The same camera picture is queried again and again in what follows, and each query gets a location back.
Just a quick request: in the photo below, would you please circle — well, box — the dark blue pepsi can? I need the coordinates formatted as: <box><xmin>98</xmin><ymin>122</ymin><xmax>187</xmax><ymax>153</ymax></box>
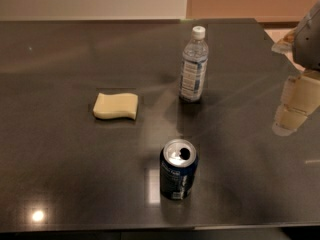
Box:
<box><xmin>160</xmin><ymin>139</ymin><xmax>199</xmax><ymax>200</ymax></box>

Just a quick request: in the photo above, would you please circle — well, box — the clear plastic water bottle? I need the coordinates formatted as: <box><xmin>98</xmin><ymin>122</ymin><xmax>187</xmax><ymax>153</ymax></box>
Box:
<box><xmin>179</xmin><ymin>26</ymin><xmax>209</xmax><ymax>102</ymax></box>

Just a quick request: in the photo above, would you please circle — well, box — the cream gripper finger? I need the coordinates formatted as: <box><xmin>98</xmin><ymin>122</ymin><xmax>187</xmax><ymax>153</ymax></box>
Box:
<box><xmin>272</xmin><ymin>70</ymin><xmax>320</xmax><ymax>137</ymax></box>
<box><xmin>271</xmin><ymin>29</ymin><xmax>295</xmax><ymax>54</ymax></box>

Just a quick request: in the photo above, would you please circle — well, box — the yellow sponge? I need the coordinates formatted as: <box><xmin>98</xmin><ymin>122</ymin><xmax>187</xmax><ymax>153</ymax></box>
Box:
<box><xmin>93</xmin><ymin>93</ymin><xmax>138</xmax><ymax>120</ymax></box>

